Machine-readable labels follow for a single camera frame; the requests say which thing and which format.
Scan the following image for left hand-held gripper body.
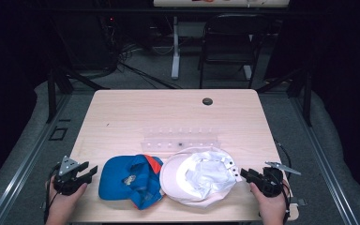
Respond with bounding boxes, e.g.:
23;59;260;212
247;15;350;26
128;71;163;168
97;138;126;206
53;155;94;197

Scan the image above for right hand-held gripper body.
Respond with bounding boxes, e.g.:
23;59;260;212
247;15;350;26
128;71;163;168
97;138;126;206
252;160;302;198

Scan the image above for blue cap with orange strap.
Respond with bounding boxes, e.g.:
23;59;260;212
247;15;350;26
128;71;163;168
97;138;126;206
97;154;165;211

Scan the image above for white and pink cap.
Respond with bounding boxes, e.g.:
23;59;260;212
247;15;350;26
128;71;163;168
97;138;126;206
158;146;244;209

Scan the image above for clear acrylic peg rack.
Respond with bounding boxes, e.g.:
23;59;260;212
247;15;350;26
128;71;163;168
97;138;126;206
140;126;222;155

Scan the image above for person's left hand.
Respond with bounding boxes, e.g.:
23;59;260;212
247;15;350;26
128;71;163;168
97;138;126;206
45;176;89;225

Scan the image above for person's right hand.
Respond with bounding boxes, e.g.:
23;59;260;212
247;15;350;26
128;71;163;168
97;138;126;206
249;179;293;225

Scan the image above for black metal stand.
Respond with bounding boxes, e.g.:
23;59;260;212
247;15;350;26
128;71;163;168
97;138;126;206
45;66;111;124
256;66;314;128

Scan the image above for black folding chair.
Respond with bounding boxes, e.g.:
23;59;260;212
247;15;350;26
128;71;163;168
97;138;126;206
198;12;272;90

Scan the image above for white desk leg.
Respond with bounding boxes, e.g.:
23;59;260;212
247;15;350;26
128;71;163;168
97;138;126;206
171;16;181;81

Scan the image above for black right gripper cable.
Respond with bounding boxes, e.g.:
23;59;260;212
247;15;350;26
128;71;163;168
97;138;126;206
275;174;294;225

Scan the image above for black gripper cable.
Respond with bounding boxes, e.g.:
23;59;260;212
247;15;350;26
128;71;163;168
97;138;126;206
42;162;62;224
275;174;294;225

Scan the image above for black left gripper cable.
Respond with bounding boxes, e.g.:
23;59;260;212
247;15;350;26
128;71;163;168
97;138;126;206
42;162;62;224

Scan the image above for thin black cable beside table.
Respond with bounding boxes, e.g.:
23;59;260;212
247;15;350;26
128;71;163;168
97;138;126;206
274;140;293;172

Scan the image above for aluminium floor rail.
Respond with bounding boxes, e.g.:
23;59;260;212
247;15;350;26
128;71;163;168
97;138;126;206
0;93;73;225
289;96;360;225

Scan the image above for black floor cables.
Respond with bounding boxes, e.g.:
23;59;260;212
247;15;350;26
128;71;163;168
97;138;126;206
117;43;182;90

